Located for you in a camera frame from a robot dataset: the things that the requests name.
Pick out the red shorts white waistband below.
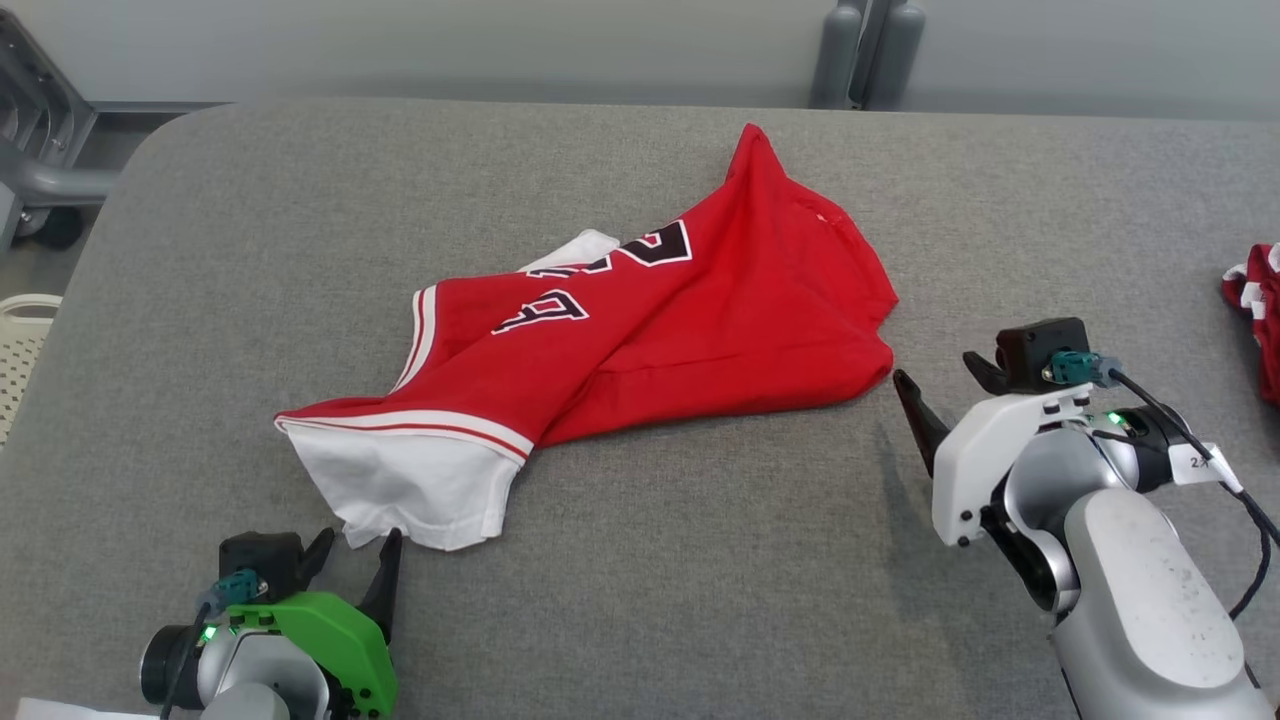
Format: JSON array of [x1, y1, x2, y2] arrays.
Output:
[[1220, 243, 1280, 406]]

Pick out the teal cable connector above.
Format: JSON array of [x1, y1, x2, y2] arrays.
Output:
[[195, 568, 269, 613], [1042, 350, 1126, 389]]

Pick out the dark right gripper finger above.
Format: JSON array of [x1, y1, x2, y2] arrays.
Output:
[[892, 369, 953, 479], [962, 350, 1013, 397]]

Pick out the grey partition post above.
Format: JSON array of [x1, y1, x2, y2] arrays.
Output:
[[810, 0, 926, 111]]

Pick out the grey metal cart frame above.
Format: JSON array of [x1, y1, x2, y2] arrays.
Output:
[[0, 10, 231, 251]]

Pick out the red jersey white sleeves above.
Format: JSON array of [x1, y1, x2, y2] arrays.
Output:
[[275, 123, 899, 553]]

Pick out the small white cable tag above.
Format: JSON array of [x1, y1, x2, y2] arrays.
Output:
[[1165, 442, 1244, 493]]

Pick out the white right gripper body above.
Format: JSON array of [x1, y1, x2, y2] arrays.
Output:
[[930, 390, 1093, 548]]

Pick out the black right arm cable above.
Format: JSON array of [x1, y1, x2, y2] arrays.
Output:
[[1105, 368, 1280, 621]]

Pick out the black cart wheel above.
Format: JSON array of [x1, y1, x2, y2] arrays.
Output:
[[12, 205, 86, 251]]

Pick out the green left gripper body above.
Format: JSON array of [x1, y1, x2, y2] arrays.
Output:
[[225, 592, 399, 719]]

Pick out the cream perforated laundry basket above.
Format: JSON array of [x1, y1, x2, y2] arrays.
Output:
[[0, 294, 63, 446]]

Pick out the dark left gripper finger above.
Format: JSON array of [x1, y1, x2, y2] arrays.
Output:
[[298, 527, 337, 591], [357, 528, 404, 646]]

